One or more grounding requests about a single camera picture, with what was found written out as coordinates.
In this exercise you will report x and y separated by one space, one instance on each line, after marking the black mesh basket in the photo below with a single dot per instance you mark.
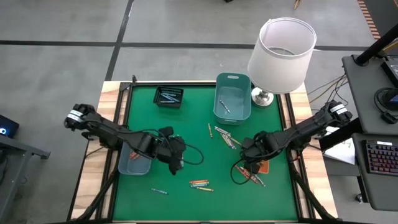
168 90

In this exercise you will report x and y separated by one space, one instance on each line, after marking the white shade silver table lamp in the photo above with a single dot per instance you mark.
280 71

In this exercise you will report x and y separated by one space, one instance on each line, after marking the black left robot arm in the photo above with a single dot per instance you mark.
109 133

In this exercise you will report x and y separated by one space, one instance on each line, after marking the hazard striped floor mat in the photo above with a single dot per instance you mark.
368 18

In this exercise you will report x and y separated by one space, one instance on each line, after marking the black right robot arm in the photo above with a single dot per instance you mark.
304 127

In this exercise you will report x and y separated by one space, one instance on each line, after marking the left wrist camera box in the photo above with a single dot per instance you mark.
166 131

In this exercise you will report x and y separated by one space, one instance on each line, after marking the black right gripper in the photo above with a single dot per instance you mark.
258 146

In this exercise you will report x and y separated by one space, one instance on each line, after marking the backlit black keyboard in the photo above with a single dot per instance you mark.
382 158

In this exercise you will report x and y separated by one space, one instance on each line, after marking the black laptop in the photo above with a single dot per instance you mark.
391 70

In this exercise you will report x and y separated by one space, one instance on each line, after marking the tall teal plastic bin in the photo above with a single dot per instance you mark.
236 93

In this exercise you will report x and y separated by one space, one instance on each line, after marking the orange mesh basket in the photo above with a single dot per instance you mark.
265 168

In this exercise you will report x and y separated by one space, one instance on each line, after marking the black device blue light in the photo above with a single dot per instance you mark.
9 124

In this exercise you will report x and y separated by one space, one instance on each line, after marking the black support beam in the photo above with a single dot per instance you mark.
342 133

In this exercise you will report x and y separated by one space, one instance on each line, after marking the white paper sheet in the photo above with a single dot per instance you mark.
342 152

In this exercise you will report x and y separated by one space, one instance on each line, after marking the grey desk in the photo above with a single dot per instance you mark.
360 186
360 93
12 186

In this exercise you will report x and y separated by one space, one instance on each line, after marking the low grey-blue plastic bin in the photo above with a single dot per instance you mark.
133 168

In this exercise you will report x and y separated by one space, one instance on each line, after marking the black headset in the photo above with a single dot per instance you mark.
388 118

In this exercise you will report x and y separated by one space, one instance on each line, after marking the black slanted pole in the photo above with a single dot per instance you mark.
376 46

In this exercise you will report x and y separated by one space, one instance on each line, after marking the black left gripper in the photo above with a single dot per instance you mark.
171 149

